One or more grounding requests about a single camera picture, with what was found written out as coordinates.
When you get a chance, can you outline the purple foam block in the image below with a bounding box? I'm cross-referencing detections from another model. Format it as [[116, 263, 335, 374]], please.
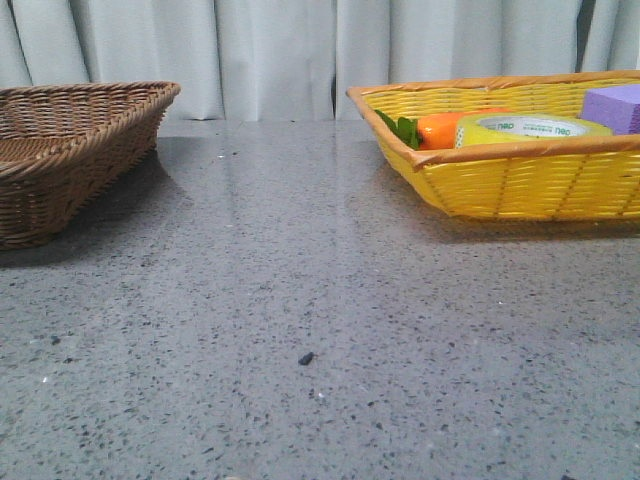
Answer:
[[580, 84, 640, 135]]

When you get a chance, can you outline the white curtain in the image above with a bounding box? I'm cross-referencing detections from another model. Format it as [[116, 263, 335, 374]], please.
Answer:
[[1, 1, 639, 121]]

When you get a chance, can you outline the orange toy carrot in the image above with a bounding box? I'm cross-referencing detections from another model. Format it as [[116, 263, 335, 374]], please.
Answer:
[[375, 108, 508, 150]]

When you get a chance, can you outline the yellow woven basket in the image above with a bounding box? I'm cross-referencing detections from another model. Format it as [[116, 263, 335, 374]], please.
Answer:
[[347, 70, 639, 221]]

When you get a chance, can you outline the yellow tape roll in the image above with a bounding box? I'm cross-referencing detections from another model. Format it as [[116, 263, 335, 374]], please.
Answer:
[[454, 113, 613, 148]]

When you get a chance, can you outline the brown wicker basket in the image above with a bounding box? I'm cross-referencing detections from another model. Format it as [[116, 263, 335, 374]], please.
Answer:
[[1, 81, 181, 250]]

